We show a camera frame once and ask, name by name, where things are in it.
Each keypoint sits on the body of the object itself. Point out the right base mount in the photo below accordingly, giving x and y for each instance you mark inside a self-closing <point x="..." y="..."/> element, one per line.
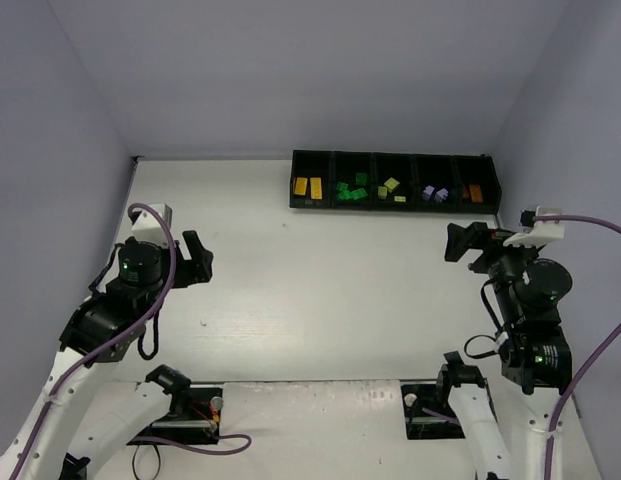
<point x="426" y="416"/>

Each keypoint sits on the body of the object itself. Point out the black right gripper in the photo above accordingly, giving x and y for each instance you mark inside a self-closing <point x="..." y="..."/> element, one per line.
<point x="470" y="242"/>

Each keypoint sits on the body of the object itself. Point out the dark green lego brick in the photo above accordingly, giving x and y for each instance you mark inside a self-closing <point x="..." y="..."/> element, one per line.
<point x="359" y="194"/>

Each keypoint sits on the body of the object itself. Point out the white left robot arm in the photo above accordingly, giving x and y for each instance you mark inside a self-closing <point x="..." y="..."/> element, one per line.
<point x="93" y="343"/>

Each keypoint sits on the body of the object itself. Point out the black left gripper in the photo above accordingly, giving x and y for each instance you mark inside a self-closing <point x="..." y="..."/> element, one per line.
<point x="194" y="259"/>

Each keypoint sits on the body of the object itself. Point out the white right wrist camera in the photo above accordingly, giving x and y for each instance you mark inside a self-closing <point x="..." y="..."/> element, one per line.
<point x="538" y="228"/>

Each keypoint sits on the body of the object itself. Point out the yellow long lego brick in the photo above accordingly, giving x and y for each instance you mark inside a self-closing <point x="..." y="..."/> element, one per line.
<point x="316" y="188"/>

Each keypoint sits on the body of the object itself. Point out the black compartment tray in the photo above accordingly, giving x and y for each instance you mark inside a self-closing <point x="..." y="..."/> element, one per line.
<point x="414" y="171"/>

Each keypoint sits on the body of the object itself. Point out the left base mount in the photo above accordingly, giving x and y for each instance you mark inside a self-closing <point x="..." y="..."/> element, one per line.
<point x="198" y="424"/>

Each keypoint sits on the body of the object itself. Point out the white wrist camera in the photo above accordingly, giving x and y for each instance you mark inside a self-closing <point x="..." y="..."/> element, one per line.
<point x="538" y="228"/>
<point x="145" y="227"/>

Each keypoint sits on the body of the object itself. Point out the yellow curved lego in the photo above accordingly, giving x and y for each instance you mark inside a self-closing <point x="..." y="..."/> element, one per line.
<point x="300" y="186"/>

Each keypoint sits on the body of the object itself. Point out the base mount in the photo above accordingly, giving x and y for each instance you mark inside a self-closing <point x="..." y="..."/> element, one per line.
<point x="198" y="424"/>
<point x="426" y="416"/>

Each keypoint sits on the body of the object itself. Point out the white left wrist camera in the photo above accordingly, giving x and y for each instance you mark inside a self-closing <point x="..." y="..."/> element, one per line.
<point x="145" y="227"/>

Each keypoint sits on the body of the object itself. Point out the green lego in tray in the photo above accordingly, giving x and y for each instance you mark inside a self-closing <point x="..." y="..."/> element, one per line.
<point x="345" y="196"/>

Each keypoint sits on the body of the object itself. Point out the brown lego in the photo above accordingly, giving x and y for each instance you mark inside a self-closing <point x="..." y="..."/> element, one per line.
<point x="475" y="193"/>

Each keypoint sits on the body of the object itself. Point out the purple lego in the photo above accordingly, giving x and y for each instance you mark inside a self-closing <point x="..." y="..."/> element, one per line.
<point x="441" y="195"/>
<point x="428" y="193"/>

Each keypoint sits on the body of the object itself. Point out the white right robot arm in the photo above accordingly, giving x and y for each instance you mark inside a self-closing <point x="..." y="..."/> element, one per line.
<point x="535" y="359"/>

